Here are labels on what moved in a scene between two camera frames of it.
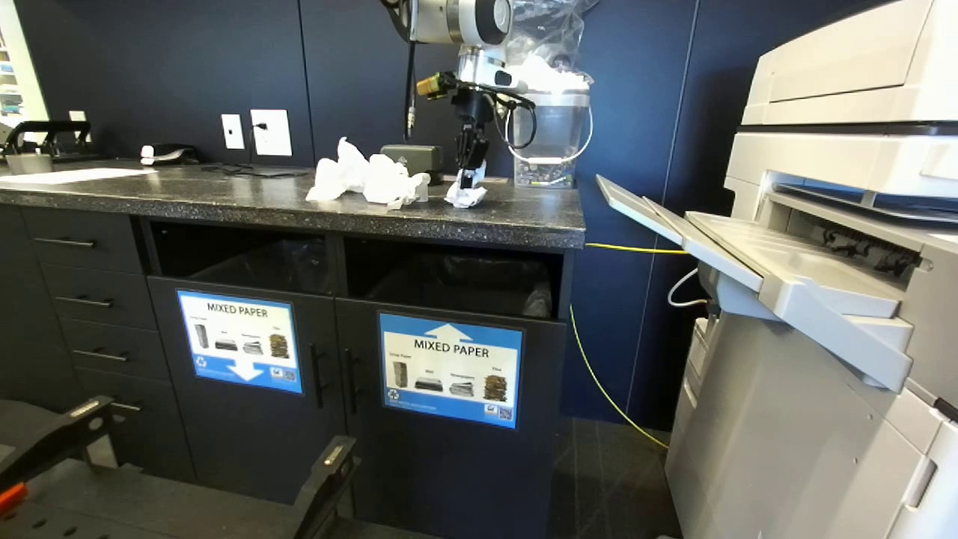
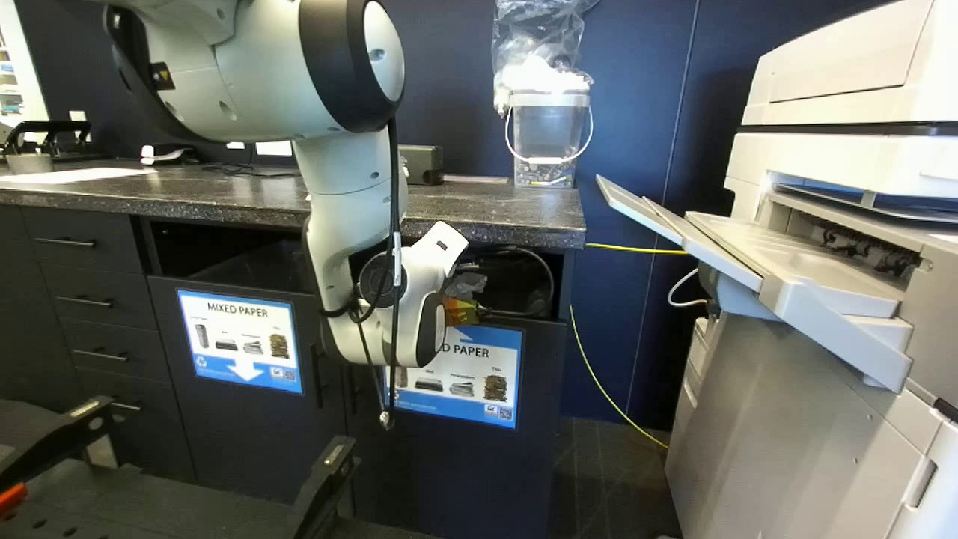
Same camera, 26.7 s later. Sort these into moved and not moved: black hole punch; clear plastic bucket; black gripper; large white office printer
Moved: black gripper
Not moved: clear plastic bucket; large white office printer; black hole punch
